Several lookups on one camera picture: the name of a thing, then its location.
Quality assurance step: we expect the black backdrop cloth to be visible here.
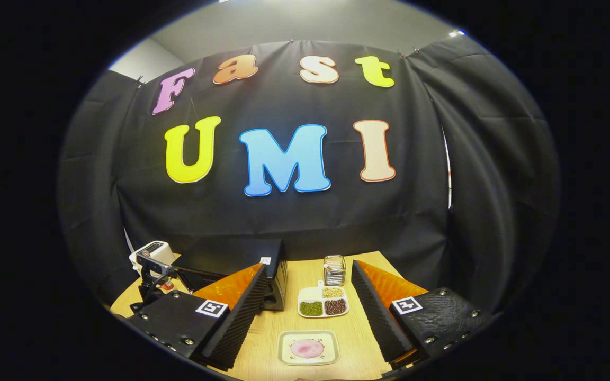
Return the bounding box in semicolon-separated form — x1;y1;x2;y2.
56;34;561;313

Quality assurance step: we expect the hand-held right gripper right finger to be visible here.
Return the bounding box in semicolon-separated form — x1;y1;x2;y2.
351;259;496;372

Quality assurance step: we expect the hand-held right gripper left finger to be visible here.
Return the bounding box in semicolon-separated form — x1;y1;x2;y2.
125;263;270;372

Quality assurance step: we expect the pink round food slice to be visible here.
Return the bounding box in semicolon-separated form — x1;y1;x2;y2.
290;339;326;359

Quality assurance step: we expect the black electric oven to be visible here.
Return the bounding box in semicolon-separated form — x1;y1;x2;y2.
170;238;288;311

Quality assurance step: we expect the white kitchen appliance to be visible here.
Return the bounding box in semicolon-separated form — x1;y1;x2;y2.
129;241;176;276

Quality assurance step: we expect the cream square plate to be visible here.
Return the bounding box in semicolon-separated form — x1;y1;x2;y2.
277;330;340;367

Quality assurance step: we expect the white divided tray with beans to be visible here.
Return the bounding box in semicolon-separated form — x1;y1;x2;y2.
298;280;350;319

